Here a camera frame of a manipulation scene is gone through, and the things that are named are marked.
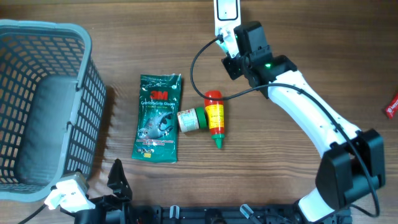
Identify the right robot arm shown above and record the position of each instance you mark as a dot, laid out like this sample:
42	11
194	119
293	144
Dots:
352	161

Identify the white barcode scanner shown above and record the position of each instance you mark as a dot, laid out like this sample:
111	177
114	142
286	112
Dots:
227	14

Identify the white jar green lid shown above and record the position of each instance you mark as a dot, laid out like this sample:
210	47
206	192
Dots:
192	119

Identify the red candy stick pack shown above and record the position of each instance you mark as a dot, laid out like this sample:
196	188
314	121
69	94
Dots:
391	109

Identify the green 3M gloves package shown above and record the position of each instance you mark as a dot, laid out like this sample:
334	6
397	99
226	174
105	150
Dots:
157	125

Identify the red chili sauce bottle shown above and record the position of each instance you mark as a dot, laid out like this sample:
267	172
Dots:
215	114

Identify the grey plastic shopping basket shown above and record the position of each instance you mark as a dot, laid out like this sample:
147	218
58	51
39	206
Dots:
52	101

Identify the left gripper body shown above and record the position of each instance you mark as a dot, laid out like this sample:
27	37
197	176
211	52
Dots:
109	203

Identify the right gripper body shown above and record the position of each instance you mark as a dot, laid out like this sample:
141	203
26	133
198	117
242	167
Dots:
232	66

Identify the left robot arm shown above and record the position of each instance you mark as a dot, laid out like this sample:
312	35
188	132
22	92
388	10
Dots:
98	215

